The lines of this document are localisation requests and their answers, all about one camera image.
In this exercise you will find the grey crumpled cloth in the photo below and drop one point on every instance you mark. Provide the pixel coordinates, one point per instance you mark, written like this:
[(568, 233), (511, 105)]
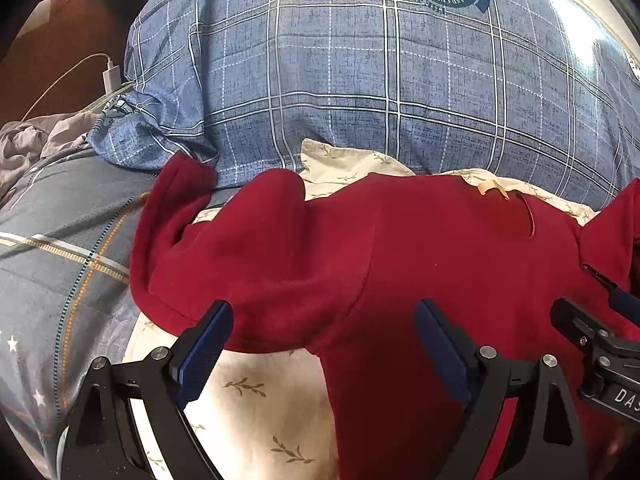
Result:
[(25, 143)]

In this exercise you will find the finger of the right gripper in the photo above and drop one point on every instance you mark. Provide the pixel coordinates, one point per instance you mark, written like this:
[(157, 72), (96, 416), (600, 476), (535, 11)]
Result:
[(620, 301), (573, 323)]

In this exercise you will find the red knit garment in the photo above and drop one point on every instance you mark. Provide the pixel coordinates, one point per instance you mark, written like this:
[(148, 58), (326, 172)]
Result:
[(340, 276)]

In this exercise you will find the brown wooden headboard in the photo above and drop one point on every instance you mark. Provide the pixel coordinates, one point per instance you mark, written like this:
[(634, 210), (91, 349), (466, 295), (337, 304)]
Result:
[(57, 67)]

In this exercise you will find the white phone charger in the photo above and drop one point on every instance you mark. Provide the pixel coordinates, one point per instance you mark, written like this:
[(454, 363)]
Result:
[(112, 79)]

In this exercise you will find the blue plaid pillow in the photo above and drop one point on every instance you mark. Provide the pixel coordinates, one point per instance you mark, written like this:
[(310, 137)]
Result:
[(536, 90)]

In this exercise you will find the grey plaid bed sheet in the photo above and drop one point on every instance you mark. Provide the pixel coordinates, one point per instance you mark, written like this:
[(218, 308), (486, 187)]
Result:
[(67, 229)]

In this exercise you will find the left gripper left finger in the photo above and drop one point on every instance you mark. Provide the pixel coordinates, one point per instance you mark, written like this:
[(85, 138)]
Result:
[(103, 440)]

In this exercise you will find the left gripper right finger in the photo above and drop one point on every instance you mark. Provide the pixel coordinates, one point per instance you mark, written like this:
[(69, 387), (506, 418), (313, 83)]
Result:
[(520, 414)]

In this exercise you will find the cream leaf-print pillow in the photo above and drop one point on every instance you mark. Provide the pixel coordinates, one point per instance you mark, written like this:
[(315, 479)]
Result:
[(267, 416)]

